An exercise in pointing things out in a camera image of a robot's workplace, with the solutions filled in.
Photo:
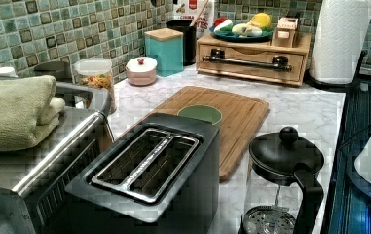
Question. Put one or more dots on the wooden drawer box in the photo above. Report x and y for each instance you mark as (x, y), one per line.
(263, 52)

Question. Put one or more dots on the black drawer handle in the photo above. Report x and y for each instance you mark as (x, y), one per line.
(279, 63)

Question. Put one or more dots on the green ceramic bowl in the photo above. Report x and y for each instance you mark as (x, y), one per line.
(201, 112)

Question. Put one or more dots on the wooden cutting board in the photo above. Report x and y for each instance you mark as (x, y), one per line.
(242, 117)

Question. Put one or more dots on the black two-slot toaster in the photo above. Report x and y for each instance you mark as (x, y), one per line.
(159, 177)

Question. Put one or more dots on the teal canister wooden lid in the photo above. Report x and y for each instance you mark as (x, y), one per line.
(166, 47)

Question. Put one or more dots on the black utensil holder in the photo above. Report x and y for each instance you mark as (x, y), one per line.
(189, 38)

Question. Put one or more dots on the dark blue plate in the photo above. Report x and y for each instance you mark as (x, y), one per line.
(232, 37)

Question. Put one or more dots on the toy watermelon slice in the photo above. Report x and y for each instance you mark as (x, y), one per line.
(223, 25)

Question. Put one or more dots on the wooden spoon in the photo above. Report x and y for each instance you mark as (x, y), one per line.
(197, 15)

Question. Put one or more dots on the clear plastic pasta jar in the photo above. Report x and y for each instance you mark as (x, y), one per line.
(97, 73)

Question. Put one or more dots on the oat bites cereal box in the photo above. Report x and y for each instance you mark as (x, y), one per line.
(188, 9)

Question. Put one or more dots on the peeled toy banana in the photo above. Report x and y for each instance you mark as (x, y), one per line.
(246, 30)

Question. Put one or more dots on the yellow toy lemon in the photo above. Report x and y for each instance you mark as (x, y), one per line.
(261, 20)

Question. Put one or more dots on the stash tea box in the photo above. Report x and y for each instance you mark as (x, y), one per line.
(285, 33)

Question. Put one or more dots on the black paper towel holder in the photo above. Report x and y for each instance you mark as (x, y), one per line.
(337, 88)

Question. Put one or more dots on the folded beige towel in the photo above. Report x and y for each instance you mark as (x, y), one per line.
(29, 111)

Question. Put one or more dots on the white paper towel roll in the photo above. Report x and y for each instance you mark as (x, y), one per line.
(339, 38)

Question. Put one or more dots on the stainless steel toaster oven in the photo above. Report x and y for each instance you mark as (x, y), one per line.
(33, 181)

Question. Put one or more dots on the white capped spice bottle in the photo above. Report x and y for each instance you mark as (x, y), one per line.
(7, 71)

